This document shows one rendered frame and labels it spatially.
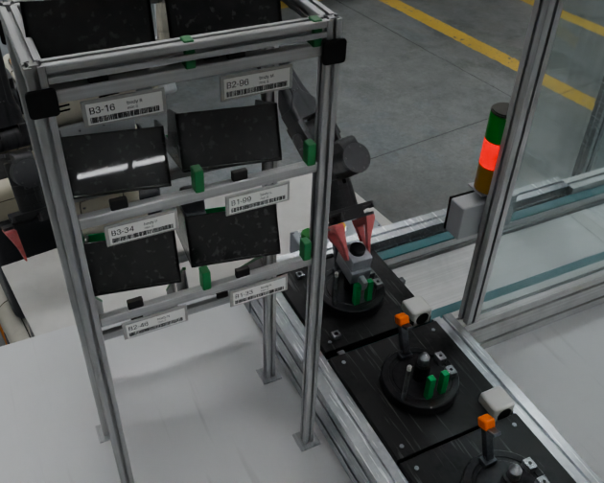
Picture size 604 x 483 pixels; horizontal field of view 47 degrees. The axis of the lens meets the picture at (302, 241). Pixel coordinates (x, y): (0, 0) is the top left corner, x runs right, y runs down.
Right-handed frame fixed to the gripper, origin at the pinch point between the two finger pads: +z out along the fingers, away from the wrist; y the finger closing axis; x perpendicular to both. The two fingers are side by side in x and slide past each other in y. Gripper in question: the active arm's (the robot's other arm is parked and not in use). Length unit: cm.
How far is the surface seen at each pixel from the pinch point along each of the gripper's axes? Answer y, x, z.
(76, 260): -52, -38, -11
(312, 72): 132, 279, -105
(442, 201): 128, 168, -4
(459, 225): 13.2, -16.8, -0.2
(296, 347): -15.9, 3.3, 14.0
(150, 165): -41, -39, -19
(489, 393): 9.1, -17.9, 29.4
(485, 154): 16.8, -24.8, -10.9
